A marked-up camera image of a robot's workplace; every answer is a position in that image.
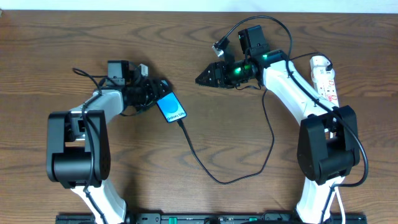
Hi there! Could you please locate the black charger cable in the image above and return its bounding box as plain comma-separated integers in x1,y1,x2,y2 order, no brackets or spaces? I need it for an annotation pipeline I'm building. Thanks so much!
176,52,333,185

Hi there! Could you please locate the blue Galaxy smartphone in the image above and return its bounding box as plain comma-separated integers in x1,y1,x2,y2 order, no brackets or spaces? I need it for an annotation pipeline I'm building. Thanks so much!
157,92,187,123

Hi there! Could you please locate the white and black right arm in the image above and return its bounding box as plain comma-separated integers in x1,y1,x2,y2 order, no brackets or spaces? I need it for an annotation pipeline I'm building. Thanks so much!
195,26,369,223

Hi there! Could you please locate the white charger plug adapter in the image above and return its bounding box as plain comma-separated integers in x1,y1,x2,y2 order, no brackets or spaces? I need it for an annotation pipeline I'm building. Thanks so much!
311,66,335,83

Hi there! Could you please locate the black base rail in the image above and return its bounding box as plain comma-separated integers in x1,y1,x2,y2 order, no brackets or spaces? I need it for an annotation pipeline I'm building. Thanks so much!
55,212,368,224

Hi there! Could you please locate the white power strip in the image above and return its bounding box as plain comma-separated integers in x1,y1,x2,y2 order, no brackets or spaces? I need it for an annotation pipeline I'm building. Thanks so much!
310,55,339,106

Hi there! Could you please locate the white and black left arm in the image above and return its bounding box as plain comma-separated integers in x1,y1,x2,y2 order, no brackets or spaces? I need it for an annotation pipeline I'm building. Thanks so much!
46,60,172,223

